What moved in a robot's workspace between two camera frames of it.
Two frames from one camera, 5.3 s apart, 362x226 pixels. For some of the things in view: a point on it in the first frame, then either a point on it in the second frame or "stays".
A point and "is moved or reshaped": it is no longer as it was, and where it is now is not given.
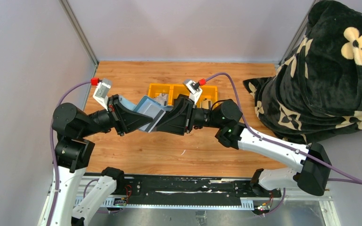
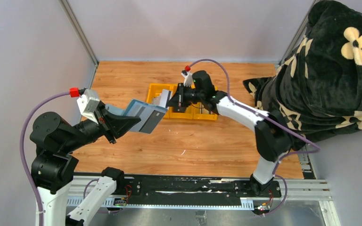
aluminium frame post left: (79, 30) stays
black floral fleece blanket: (330, 81) stays
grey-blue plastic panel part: (148, 107) is moved or reshaped
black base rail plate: (187, 190) stays
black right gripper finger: (179, 121) → (181, 99)
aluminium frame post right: (298, 36) stays
